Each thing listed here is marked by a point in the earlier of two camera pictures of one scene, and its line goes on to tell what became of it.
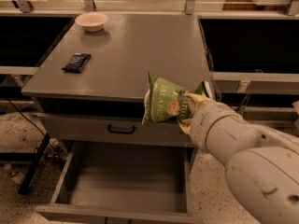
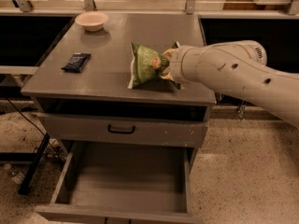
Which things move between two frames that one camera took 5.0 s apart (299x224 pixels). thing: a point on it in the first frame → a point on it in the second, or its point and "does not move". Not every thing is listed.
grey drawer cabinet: [91, 88] does not move
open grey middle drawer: [121, 182] does not move
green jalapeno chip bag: [164, 101] → [147, 64]
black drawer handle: [121, 132] does not move
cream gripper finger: [195, 100] → [168, 53]
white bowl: [92, 21] does not move
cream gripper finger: [185, 125] → [167, 77]
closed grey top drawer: [124, 129] does not move
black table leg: [26, 183] does not move
